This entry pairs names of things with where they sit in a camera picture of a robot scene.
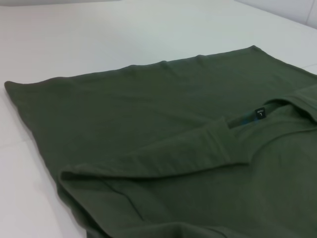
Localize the dark green FREE! t-shirt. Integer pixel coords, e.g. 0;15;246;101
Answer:
3;44;317;238

